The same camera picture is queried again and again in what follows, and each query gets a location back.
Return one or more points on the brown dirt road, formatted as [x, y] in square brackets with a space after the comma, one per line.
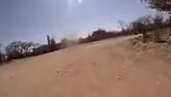
[80, 86]

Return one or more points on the row of trees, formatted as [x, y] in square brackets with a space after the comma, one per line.
[19, 49]

